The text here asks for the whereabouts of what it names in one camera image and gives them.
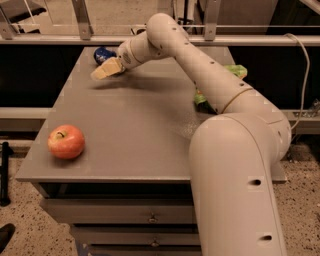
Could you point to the grey drawer cabinet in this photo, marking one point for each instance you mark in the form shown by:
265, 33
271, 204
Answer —
138, 128

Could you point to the red apple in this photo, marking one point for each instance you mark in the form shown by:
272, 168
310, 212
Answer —
66, 142

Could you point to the grey metal railing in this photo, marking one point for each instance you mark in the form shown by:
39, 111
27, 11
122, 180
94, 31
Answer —
206, 22

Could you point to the drawer metal knob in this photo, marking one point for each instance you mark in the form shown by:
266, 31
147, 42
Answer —
154, 243
153, 219

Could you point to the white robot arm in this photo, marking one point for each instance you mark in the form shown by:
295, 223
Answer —
233, 155

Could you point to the green snack bag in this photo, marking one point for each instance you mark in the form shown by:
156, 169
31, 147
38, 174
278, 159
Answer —
216, 85

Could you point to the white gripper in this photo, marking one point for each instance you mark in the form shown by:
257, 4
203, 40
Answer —
125, 56

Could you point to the top drawer metal knob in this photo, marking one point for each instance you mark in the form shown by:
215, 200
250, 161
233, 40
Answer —
153, 219

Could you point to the black pole stand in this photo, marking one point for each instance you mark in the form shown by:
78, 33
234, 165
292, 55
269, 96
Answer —
5, 152

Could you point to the blue pepsi can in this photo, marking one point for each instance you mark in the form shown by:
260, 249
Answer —
101, 54

